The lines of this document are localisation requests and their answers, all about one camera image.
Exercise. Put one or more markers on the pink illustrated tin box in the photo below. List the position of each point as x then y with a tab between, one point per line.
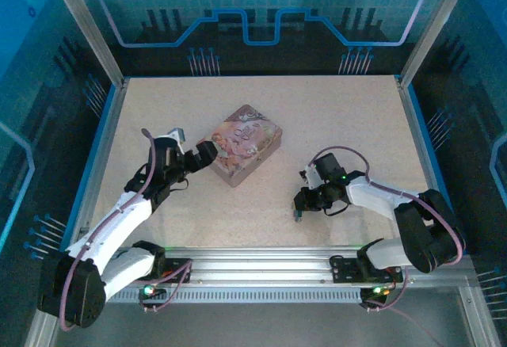
241	137

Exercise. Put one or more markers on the base board with LED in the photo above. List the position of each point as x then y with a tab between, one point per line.
148	291
376	291

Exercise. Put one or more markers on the aluminium frame post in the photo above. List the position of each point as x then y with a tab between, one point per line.
432	26
88	26

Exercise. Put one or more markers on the wide aluminium base rail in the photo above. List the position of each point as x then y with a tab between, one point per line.
257	264

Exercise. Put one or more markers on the aluminium frame bar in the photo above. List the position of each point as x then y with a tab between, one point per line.
37	335
475	315

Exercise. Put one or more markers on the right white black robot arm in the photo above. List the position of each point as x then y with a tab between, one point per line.
372	196

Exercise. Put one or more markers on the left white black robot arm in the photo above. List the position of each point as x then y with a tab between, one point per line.
119	220

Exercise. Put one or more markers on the aluminium table side rail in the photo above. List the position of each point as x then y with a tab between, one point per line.
101	157
416	137

